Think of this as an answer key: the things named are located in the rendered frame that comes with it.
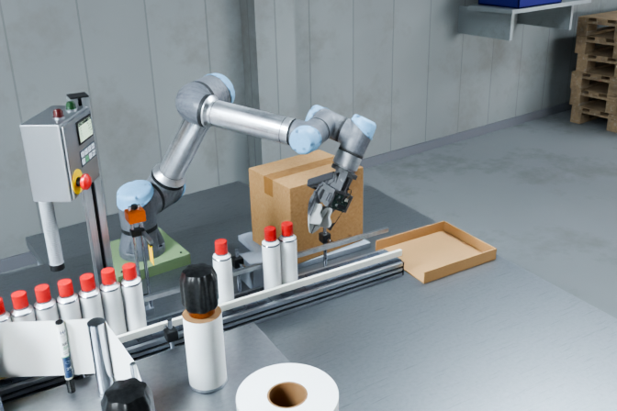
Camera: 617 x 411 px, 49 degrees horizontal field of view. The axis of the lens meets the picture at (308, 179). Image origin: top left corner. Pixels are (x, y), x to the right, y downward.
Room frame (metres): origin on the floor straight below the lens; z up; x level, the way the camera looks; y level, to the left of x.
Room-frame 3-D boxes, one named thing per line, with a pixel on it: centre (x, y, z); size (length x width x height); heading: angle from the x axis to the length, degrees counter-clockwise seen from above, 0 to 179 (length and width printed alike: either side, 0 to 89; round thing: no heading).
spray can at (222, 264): (1.63, 0.24, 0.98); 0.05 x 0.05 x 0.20
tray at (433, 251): (2.00, -0.42, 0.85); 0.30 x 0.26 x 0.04; 119
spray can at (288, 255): (1.73, 0.06, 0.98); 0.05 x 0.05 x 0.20
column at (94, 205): (1.62, 0.56, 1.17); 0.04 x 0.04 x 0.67; 29
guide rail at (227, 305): (1.62, 0.18, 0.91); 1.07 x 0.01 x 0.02; 119
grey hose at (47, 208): (1.52, 0.64, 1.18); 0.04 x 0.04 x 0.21
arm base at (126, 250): (2.01, 0.56, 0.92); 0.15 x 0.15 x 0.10
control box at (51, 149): (1.53, 0.59, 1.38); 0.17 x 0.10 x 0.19; 175
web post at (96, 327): (1.28, 0.48, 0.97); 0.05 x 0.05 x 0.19
